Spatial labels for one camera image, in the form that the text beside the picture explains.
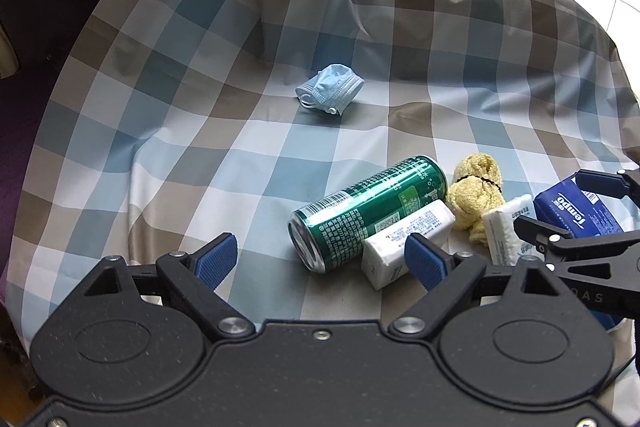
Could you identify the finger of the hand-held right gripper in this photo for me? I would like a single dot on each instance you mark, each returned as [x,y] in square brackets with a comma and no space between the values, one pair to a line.
[600,182]
[550,241]

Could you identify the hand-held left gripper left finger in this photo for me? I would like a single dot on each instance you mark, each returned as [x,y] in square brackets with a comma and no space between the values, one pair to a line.
[215,259]

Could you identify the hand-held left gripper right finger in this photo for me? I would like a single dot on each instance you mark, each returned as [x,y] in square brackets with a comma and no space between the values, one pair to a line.
[425,262]

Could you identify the large blue tissue pack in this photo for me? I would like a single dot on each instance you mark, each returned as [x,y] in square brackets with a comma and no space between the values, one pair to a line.
[565,209]

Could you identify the small white tissue pack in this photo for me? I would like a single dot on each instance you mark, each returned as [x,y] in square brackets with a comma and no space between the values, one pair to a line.
[400,237]
[505,227]

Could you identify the yellow towel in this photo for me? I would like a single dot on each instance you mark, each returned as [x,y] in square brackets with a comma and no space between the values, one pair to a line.
[472,197]

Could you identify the blue face mask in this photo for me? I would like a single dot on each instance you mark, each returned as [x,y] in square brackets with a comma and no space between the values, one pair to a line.
[332,87]

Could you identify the green drink can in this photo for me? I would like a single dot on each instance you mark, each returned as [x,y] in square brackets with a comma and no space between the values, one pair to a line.
[360,212]

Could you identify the blue beige checked tablecloth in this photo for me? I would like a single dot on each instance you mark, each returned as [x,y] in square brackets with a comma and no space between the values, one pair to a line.
[200,117]

